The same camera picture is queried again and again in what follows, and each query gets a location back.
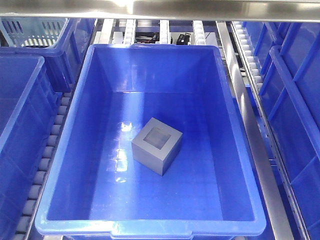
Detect large blue target bin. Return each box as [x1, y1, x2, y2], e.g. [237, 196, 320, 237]
[35, 44, 266, 240]

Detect light blue slotted basket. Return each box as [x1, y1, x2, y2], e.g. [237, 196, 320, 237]
[0, 17, 69, 48]

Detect blue bin back left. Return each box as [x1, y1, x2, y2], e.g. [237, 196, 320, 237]
[0, 18, 96, 93]

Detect gray hollow cube base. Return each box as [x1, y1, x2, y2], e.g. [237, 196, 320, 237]
[131, 117, 183, 176]

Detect steel shelf crossbar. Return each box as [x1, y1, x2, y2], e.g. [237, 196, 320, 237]
[0, 0, 320, 23]

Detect blue bin right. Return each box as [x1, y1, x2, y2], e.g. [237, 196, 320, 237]
[259, 22, 320, 240]

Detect roller conveyor rail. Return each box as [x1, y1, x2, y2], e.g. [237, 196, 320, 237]
[13, 92, 73, 240]

